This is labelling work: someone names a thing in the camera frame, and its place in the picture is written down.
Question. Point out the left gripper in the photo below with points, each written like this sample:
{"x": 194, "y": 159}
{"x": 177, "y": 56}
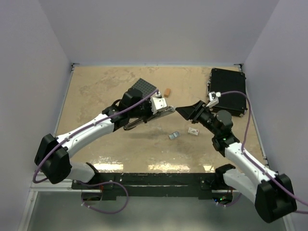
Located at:
{"x": 147, "y": 102}

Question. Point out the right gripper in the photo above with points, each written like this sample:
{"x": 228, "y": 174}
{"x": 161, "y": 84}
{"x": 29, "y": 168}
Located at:
{"x": 193, "y": 112}

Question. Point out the white staple box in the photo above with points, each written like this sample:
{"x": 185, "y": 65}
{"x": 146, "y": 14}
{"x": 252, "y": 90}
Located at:
{"x": 193, "y": 131}

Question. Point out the staple tray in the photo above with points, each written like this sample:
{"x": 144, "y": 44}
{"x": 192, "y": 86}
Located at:
{"x": 174, "y": 135}

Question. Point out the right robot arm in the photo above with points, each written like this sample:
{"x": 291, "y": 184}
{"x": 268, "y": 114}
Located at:
{"x": 269, "y": 191}

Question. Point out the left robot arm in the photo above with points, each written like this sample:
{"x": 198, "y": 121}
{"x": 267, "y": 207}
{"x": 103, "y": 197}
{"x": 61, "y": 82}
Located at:
{"x": 53, "y": 158}

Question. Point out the grey studded baseplate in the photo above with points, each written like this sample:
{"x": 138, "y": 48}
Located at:
{"x": 144, "y": 87}

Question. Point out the plain wooden block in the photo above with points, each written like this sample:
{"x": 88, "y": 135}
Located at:
{"x": 167, "y": 92}

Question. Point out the black case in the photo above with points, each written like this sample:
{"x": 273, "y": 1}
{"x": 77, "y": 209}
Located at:
{"x": 222, "y": 80}

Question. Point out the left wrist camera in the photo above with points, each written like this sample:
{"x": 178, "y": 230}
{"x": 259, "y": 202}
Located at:
{"x": 158, "y": 103}

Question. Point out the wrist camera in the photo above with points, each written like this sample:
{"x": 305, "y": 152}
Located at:
{"x": 158, "y": 103}
{"x": 213, "y": 99}

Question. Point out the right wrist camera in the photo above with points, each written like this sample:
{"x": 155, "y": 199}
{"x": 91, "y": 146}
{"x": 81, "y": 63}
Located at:
{"x": 213, "y": 99}

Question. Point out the black base frame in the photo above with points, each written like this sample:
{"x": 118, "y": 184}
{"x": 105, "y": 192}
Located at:
{"x": 110, "y": 186}

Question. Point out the aluminium rail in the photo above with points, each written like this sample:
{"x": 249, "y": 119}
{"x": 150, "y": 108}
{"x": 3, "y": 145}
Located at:
{"x": 47, "y": 186}

